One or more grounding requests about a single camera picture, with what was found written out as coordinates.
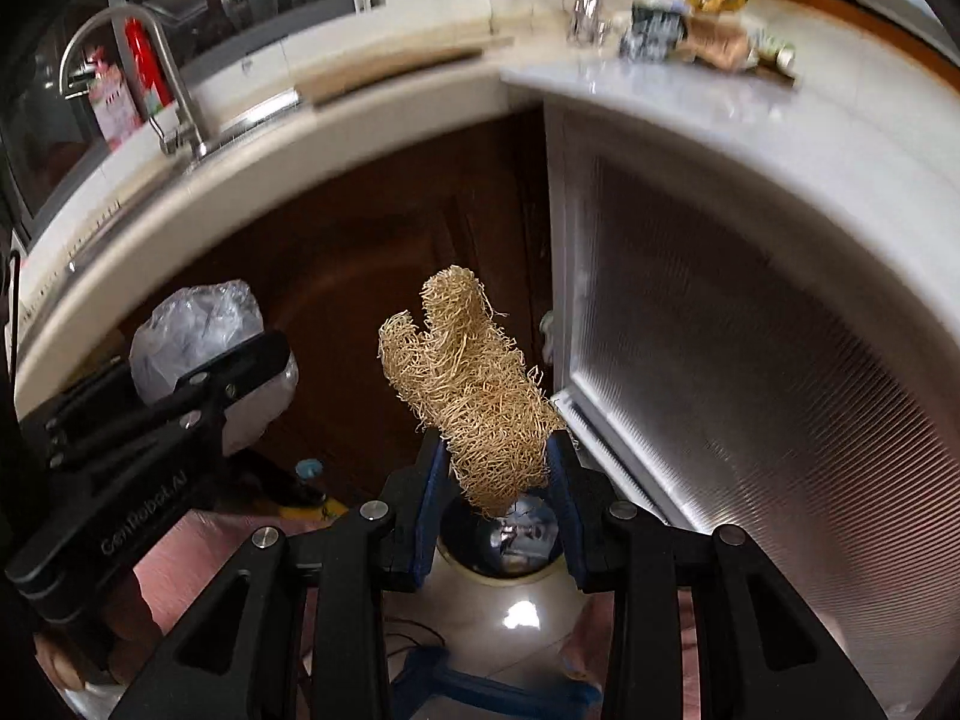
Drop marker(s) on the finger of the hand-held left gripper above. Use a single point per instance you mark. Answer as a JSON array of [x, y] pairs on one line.
[[82, 420], [240, 364]]

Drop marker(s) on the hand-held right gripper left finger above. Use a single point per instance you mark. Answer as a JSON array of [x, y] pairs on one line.
[[422, 510]]

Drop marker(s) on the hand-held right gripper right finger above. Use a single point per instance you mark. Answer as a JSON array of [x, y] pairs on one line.
[[564, 499]]

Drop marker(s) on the white plastic bag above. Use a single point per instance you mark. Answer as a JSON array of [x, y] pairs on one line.
[[195, 322]]

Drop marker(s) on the tan loofah sponge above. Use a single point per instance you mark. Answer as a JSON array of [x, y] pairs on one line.
[[465, 390]]

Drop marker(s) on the round gold-rimmed trash bin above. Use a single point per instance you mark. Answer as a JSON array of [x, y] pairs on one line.
[[517, 619]]

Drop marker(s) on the black snack packet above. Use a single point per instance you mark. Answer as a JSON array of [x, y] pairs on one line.
[[652, 30]]

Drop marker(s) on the brown paper piece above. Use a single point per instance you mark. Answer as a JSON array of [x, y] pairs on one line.
[[716, 45]]

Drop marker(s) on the silver foil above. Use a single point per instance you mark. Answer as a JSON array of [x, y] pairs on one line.
[[589, 19]]

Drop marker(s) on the person's left hand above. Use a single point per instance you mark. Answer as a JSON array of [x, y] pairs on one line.
[[124, 619]]

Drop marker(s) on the person's pink pants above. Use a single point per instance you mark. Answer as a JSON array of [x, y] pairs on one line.
[[187, 540]]

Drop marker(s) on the blue white suction hook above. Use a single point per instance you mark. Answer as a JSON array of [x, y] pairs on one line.
[[307, 469], [548, 326]]

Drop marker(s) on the brown wooden cabinet door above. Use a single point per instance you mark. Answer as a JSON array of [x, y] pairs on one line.
[[337, 225]]

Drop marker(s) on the blue plastic stool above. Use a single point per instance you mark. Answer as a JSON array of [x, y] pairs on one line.
[[450, 684]]

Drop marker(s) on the white ribbed glass cabinet door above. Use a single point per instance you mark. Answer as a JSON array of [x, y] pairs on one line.
[[750, 352]]

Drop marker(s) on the steel kitchen faucet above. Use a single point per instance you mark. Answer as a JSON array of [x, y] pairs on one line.
[[176, 82]]

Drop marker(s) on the pink carton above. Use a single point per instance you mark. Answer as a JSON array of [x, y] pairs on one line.
[[112, 105]]

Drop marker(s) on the red bottle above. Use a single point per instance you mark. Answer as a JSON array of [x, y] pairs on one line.
[[142, 60]]

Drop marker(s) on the wooden cutting board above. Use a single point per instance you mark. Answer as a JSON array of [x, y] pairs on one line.
[[390, 71]]

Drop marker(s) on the small green gold bottle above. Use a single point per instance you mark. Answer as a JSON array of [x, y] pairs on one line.
[[776, 56]]

